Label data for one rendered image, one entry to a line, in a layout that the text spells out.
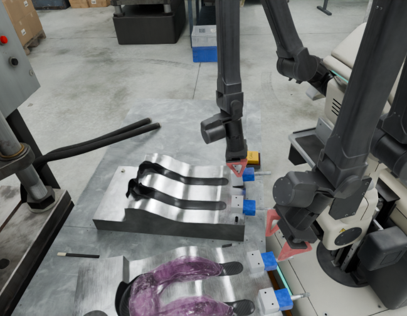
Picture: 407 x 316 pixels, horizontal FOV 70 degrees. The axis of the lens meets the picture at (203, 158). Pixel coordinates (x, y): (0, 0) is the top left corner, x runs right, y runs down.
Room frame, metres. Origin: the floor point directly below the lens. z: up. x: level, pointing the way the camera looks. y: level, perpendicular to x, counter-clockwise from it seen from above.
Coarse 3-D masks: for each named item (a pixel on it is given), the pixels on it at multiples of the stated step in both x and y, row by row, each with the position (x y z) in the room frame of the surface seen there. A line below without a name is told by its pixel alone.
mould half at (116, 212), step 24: (120, 168) 0.84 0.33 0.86; (168, 168) 0.76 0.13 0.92; (192, 168) 0.79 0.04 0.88; (216, 168) 0.78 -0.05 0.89; (120, 192) 0.71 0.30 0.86; (168, 192) 0.66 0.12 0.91; (192, 192) 0.67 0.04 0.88; (216, 192) 0.66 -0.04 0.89; (240, 192) 0.65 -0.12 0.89; (96, 216) 0.61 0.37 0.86; (120, 216) 0.61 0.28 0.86; (144, 216) 0.57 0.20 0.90; (168, 216) 0.57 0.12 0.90; (192, 216) 0.57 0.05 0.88; (216, 216) 0.56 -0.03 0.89; (240, 216) 0.55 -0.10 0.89; (240, 240) 0.52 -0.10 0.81
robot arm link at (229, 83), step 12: (216, 0) 0.81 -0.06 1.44; (228, 0) 0.79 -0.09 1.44; (216, 12) 0.80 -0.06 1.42; (228, 12) 0.78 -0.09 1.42; (216, 24) 0.80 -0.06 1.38; (228, 24) 0.77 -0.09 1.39; (216, 36) 0.80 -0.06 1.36; (228, 36) 0.77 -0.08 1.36; (228, 48) 0.76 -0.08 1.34; (228, 60) 0.75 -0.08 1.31; (228, 72) 0.75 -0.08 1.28; (228, 84) 0.73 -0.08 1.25; (240, 84) 0.74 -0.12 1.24; (216, 96) 0.77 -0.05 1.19; (228, 96) 0.72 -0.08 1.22; (240, 96) 0.73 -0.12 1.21; (228, 108) 0.71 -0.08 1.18
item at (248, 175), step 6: (240, 168) 0.71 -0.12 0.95; (246, 168) 0.72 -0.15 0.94; (252, 168) 0.72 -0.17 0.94; (234, 174) 0.69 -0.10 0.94; (246, 174) 0.68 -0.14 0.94; (252, 174) 0.68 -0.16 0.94; (258, 174) 0.69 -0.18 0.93; (264, 174) 0.69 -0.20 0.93; (270, 174) 0.68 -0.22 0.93; (234, 180) 0.68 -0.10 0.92; (240, 180) 0.68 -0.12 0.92; (246, 180) 0.68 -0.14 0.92; (252, 180) 0.68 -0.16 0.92
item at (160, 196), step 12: (144, 168) 0.76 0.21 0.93; (156, 168) 0.76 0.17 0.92; (132, 180) 0.73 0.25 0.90; (180, 180) 0.73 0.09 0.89; (192, 180) 0.73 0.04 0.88; (204, 180) 0.73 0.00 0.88; (216, 180) 0.72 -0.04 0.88; (132, 192) 0.63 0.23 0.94; (144, 192) 0.66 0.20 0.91; (156, 192) 0.65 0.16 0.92; (180, 204) 0.62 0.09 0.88; (192, 204) 0.62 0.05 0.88; (204, 204) 0.62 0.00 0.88; (216, 204) 0.61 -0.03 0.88
